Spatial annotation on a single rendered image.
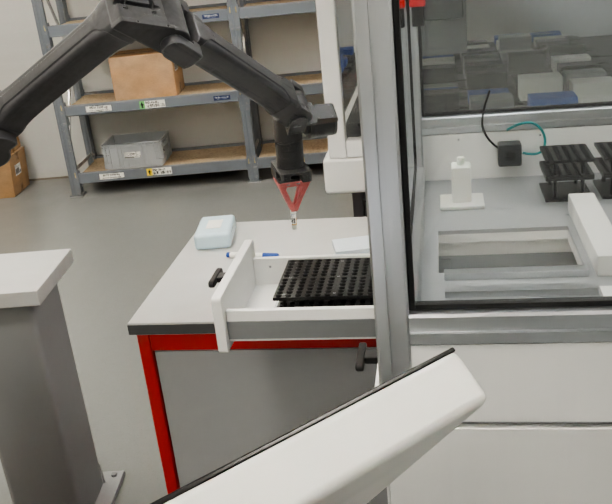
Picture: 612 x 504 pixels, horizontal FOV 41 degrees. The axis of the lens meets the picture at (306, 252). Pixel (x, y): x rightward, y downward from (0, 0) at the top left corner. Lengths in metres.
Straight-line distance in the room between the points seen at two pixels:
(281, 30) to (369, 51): 4.80
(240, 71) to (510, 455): 0.78
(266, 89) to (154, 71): 3.89
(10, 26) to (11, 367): 4.04
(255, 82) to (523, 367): 0.74
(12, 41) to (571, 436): 5.38
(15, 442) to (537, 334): 1.70
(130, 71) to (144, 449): 3.13
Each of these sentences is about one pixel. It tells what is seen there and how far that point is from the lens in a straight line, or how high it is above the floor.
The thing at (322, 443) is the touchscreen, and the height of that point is 1.19.
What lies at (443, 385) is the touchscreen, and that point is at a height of 1.18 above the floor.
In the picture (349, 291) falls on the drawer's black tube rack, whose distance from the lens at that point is 1.49.
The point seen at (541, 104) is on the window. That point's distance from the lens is 0.90.
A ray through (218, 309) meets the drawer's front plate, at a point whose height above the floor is 0.91.
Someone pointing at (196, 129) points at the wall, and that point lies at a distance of 5.85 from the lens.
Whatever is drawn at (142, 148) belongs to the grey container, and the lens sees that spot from 5.51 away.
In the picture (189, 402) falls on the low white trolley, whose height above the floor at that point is 0.55.
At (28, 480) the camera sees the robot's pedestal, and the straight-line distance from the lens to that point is 2.46.
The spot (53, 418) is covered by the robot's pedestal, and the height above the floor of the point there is 0.37.
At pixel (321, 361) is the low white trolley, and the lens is 1.77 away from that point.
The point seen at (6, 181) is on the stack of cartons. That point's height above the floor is 0.12.
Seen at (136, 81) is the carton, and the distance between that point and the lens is 5.41.
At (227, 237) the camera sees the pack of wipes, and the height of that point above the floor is 0.79.
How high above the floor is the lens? 1.52
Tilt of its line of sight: 22 degrees down
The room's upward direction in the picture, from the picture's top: 6 degrees counter-clockwise
